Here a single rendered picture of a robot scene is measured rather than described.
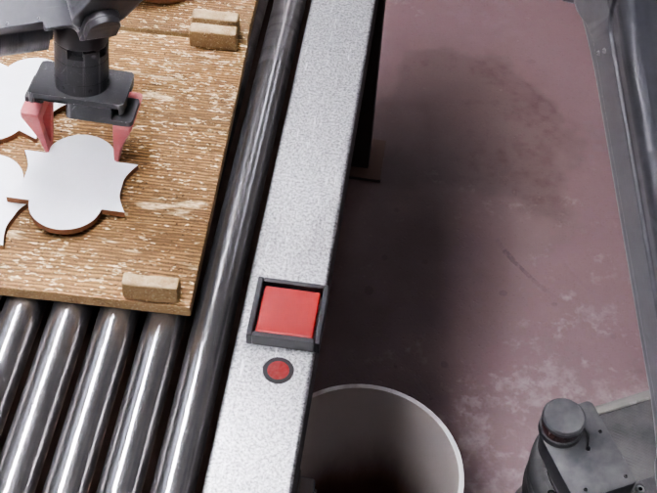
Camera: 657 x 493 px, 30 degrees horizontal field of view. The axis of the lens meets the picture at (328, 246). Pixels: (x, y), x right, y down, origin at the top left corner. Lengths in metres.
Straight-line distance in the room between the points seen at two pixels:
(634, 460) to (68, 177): 1.07
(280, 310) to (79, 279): 0.21
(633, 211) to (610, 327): 1.82
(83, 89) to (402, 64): 1.67
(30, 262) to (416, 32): 1.83
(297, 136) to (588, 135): 1.45
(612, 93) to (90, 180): 0.80
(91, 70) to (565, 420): 0.99
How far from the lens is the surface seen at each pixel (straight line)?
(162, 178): 1.39
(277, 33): 1.58
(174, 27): 1.57
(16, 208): 1.37
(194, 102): 1.47
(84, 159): 1.40
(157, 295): 1.27
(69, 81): 1.33
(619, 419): 2.09
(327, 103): 1.50
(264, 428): 1.21
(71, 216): 1.34
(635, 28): 0.67
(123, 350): 1.28
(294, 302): 1.28
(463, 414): 2.32
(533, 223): 2.63
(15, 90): 1.49
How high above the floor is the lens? 1.96
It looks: 51 degrees down
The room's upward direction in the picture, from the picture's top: 4 degrees clockwise
